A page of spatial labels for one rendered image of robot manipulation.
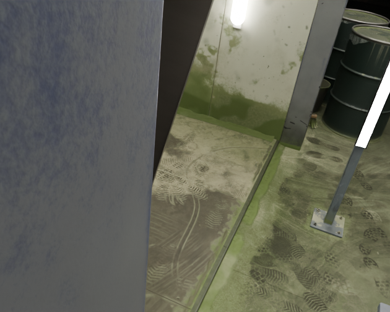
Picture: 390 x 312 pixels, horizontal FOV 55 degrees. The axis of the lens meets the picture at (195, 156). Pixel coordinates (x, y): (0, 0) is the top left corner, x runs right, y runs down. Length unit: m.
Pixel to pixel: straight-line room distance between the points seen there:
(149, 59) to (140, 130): 0.03
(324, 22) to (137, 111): 2.77
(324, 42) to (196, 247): 1.70
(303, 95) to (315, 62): 0.27
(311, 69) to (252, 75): 0.45
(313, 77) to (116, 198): 2.87
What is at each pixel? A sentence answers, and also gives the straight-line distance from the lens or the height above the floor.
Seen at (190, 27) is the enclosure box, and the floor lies 1.25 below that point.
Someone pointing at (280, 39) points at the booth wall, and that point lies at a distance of 2.98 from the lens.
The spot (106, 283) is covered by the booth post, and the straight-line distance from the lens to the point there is 0.20.
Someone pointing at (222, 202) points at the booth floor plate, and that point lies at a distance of 2.45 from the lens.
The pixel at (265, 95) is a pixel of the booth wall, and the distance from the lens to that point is 3.12.
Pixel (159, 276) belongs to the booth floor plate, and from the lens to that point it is 2.00.
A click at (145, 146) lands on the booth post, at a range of 0.18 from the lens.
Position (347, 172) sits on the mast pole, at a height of 0.42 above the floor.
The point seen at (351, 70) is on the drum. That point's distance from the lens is 3.53.
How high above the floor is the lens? 1.61
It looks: 34 degrees down
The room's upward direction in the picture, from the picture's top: 8 degrees clockwise
